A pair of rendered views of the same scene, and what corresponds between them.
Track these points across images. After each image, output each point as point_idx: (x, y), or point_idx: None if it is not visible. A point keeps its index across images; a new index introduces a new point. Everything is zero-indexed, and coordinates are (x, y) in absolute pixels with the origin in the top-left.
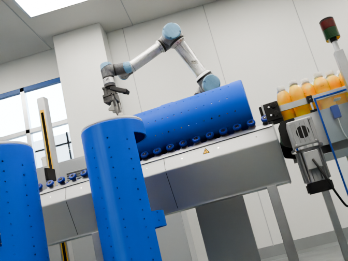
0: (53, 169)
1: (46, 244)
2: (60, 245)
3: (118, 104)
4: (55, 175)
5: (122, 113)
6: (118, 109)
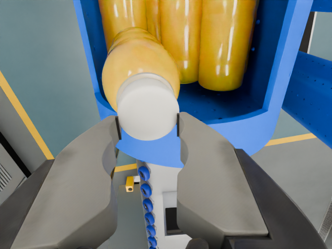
0: (172, 228)
1: (316, 66)
2: (113, 172)
3: (111, 194)
4: (166, 217)
5: (152, 81)
6: (110, 162)
